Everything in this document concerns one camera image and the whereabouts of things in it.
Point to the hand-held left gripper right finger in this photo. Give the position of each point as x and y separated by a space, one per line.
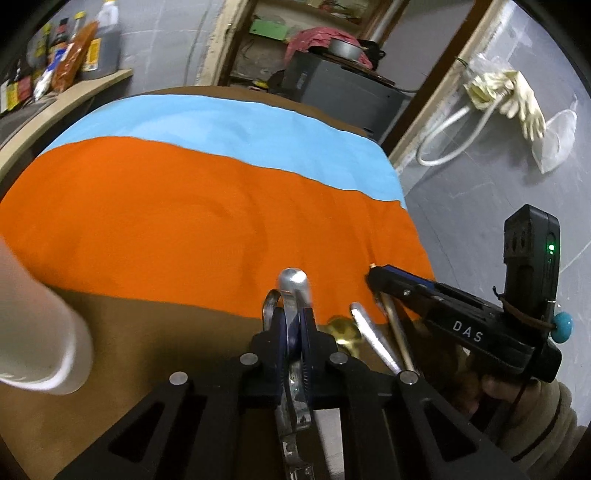
308 344

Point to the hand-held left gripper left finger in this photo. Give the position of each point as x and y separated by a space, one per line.
277 344

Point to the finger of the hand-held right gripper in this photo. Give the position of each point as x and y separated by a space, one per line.
397 293
411 279

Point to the brass-coloured utensil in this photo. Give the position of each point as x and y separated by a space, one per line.
344 332

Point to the chrome looped utensil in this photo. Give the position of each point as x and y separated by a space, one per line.
293 295

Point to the white plastic utensil holder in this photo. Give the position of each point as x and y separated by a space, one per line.
41 332

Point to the person's right forearm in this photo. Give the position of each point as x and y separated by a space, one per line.
540 424

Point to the person's right hand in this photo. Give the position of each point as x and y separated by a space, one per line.
498 390

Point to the turquoise bead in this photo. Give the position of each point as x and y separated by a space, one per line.
561 326

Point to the striped blue orange brown cloth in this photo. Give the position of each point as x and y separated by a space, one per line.
184 207

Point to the grey cabinet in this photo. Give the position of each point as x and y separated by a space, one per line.
341 97

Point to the cream rubber gloves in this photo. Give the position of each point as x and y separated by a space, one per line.
512 99

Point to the wooden board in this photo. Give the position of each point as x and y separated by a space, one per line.
369 74

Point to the black bag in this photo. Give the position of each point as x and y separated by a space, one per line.
373 50

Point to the metal pot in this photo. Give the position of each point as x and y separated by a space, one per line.
344 48

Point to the red cloth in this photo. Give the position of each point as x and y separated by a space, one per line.
309 39

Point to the green box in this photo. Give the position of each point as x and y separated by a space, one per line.
269 28

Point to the wooden shelf unit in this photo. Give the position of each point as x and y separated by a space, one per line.
240 27

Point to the white and blue packet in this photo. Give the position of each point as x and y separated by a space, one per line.
46 78

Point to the orange noodle packet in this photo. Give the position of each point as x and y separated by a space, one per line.
69 60

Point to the soy sauce bottle red label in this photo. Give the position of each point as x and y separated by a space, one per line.
21 85

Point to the dark bottle red cap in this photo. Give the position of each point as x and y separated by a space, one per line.
57 39

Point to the clear bottle yellow cap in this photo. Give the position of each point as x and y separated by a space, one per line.
77 25

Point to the dark bottle yellow cap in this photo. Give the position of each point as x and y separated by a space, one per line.
39 46

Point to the wooden door frame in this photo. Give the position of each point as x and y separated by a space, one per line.
221 41

